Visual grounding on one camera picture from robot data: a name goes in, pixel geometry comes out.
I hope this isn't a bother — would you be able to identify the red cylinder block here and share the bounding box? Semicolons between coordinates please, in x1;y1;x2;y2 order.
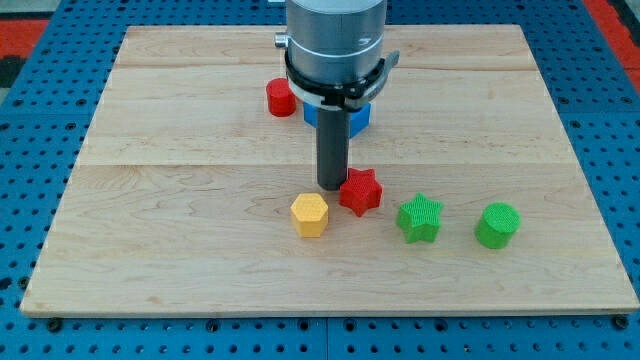
265;78;296;117

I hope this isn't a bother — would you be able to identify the red star block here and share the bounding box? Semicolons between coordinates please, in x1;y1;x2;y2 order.
339;168;383;217

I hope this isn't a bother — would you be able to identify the blue hexagon block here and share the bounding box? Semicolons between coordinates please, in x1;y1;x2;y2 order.
303;102;371;139

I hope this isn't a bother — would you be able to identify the yellow hexagon block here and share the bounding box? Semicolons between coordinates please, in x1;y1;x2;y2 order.
290;193;329;238

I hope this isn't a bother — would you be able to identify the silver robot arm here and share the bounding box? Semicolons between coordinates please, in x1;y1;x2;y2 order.
285;0;387;84

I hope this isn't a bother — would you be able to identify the green star block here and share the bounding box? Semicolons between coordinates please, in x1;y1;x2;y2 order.
396;193;444;244

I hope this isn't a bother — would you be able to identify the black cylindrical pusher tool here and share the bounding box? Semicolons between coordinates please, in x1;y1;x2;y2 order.
316;109;350;191

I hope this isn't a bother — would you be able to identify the wooden board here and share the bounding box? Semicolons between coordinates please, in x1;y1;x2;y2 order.
21;25;639;318

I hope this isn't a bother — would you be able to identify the green cylinder block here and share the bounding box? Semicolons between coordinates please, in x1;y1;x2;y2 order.
474;202;521;249

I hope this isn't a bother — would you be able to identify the black clamp ring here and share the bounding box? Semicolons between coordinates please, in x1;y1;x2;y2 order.
283;49;401;113

